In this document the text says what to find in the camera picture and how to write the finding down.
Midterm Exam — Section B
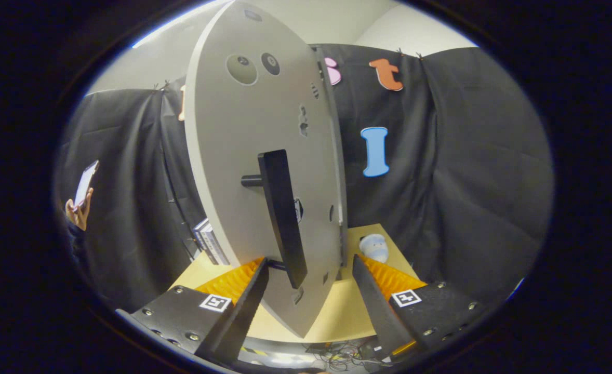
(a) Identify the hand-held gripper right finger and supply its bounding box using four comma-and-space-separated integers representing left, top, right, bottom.
352, 255, 488, 362

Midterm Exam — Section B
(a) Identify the grey blue book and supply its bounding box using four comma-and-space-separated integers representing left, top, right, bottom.
205, 226, 230, 266

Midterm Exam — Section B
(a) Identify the black backdrop cloth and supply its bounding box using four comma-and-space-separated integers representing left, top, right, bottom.
54, 44, 555, 312

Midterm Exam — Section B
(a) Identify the pale blue round object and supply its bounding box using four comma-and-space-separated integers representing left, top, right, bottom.
358, 234, 390, 264

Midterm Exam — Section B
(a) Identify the dark grey cabinet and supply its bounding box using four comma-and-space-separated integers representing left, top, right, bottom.
311, 44, 349, 281

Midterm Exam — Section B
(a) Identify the black door handle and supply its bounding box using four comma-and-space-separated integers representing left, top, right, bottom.
241, 149, 308, 290

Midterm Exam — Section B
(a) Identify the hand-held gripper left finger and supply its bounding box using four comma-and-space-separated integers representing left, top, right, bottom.
116, 257, 270, 364

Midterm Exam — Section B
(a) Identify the dark blue book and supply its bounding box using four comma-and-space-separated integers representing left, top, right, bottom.
192, 219, 214, 260

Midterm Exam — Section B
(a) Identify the black backdrop stand pole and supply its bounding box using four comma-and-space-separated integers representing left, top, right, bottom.
161, 151, 198, 260

